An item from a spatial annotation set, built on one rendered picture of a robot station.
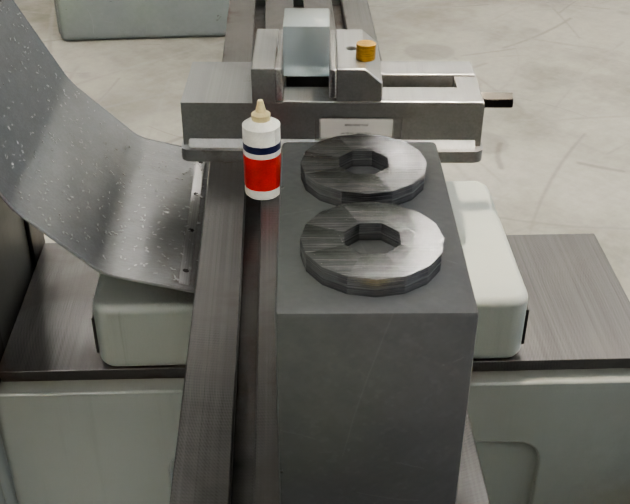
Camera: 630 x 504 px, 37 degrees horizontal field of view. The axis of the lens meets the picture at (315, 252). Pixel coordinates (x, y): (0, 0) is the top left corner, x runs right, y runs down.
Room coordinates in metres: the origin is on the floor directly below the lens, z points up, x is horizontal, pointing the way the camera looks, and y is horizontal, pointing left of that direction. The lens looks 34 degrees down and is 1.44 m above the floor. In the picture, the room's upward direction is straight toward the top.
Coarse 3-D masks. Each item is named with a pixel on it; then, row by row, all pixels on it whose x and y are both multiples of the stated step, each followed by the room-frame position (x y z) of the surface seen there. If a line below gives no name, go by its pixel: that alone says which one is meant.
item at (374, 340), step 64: (320, 192) 0.57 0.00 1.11; (384, 192) 0.56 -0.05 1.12; (320, 256) 0.48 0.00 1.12; (384, 256) 0.48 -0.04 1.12; (448, 256) 0.50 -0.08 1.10; (320, 320) 0.44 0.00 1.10; (384, 320) 0.44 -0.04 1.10; (448, 320) 0.44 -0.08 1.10; (320, 384) 0.44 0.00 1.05; (384, 384) 0.44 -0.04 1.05; (448, 384) 0.44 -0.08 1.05; (320, 448) 0.44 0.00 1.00; (384, 448) 0.44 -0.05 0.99; (448, 448) 0.44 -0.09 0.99
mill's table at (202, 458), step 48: (240, 0) 1.53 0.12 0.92; (288, 0) 1.53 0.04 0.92; (336, 0) 1.58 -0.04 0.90; (240, 48) 1.32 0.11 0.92; (240, 192) 0.90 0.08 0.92; (240, 240) 0.80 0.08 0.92; (240, 288) 0.72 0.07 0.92; (192, 336) 0.65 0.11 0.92; (240, 336) 0.68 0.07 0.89; (192, 384) 0.59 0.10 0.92; (240, 384) 0.61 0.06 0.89; (192, 432) 0.53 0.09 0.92; (240, 432) 0.56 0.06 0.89; (192, 480) 0.48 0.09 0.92; (240, 480) 0.50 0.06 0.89; (480, 480) 0.48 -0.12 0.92
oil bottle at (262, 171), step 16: (256, 112) 0.90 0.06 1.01; (256, 128) 0.89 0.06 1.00; (272, 128) 0.89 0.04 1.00; (256, 144) 0.88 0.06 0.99; (272, 144) 0.89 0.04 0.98; (256, 160) 0.88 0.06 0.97; (272, 160) 0.88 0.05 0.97; (256, 176) 0.88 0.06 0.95; (272, 176) 0.88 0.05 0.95; (256, 192) 0.88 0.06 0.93; (272, 192) 0.88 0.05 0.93
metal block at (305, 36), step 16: (288, 16) 1.05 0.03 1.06; (304, 16) 1.05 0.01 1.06; (320, 16) 1.05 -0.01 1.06; (288, 32) 1.01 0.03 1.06; (304, 32) 1.01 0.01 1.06; (320, 32) 1.01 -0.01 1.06; (288, 48) 1.01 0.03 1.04; (304, 48) 1.01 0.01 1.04; (320, 48) 1.01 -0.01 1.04; (288, 64) 1.01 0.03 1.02; (304, 64) 1.01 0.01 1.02; (320, 64) 1.01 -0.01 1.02
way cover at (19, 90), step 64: (0, 0) 1.09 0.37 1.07; (0, 64) 0.99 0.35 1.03; (0, 128) 0.90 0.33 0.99; (64, 128) 1.02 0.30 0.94; (128, 128) 1.13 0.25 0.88; (0, 192) 0.81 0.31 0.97; (64, 192) 0.90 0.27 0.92; (128, 192) 0.99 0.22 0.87; (192, 192) 1.02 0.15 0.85; (128, 256) 0.86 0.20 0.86; (192, 256) 0.88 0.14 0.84
